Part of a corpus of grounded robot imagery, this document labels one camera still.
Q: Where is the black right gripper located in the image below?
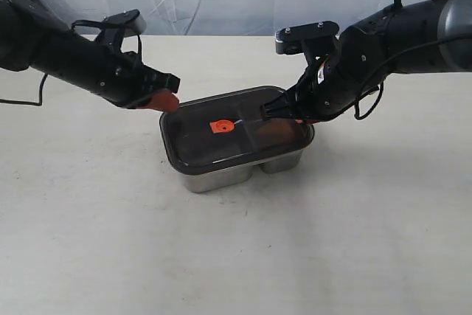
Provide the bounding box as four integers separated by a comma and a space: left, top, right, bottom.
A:
260, 67, 322, 125

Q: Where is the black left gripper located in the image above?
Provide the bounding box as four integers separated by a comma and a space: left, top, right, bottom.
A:
110, 52, 180, 112

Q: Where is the dark transparent lid orange seal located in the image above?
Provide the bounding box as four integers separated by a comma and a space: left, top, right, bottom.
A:
159, 86, 315, 175

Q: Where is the yellow toy cheese wedge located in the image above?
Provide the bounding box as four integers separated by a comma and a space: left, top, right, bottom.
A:
256, 119, 295, 144

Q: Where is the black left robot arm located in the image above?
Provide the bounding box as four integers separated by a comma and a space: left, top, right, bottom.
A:
1, 0, 180, 112

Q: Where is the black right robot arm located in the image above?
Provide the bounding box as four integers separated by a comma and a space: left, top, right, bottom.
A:
261, 0, 471, 122

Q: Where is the steel two-compartment lunch box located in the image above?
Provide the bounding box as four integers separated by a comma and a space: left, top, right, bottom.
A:
178, 136, 314, 193

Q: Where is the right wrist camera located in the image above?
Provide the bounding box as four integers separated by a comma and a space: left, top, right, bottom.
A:
274, 21, 339, 56

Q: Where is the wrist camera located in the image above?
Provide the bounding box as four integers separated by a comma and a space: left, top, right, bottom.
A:
274, 21, 339, 56
102, 9, 147, 38

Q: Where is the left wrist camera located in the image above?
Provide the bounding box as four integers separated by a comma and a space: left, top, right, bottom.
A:
102, 9, 147, 38

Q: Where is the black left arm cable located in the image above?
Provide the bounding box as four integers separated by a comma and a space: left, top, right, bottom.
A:
0, 73, 49, 106

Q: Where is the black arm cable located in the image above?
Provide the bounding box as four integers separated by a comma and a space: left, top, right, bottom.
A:
353, 0, 472, 120
0, 73, 49, 106

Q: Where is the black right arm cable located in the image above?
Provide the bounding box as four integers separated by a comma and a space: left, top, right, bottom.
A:
353, 0, 472, 120

